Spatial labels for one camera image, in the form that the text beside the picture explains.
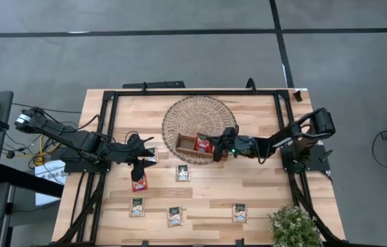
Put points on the white paper box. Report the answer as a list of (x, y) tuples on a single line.
[(47, 175)]

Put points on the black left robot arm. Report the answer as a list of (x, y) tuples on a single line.
[(87, 144)]

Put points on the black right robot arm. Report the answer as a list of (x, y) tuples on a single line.
[(322, 121)]

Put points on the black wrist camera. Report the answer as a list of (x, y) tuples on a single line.
[(134, 140), (230, 132)]

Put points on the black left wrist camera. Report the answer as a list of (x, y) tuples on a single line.
[(134, 140)]

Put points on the red strawberry tea bag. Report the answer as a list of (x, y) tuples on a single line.
[(140, 187), (203, 144)]

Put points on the green white-flowered plant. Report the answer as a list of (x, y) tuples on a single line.
[(293, 228)]

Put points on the wooden tea box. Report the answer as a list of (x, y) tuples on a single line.
[(186, 144)]

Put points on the black diagonal beam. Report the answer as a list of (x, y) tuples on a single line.
[(29, 180)]

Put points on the round woven placemat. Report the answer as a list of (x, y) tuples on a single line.
[(197, 113)]

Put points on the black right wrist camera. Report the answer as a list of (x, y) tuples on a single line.
[(230, 132)]

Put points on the black table frame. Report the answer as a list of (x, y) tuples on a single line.
[(197, 92)]

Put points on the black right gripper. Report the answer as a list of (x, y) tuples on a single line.
[(243, 145)]

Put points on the small black clamp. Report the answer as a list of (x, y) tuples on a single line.
[(297, 96)]

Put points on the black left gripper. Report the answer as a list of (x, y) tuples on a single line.
[(125, 154)]

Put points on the black hook stand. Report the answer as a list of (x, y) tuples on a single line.
[(250, 84)]

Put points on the small black bracket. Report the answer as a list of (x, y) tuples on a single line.
[(239, 242), (144, 243)]

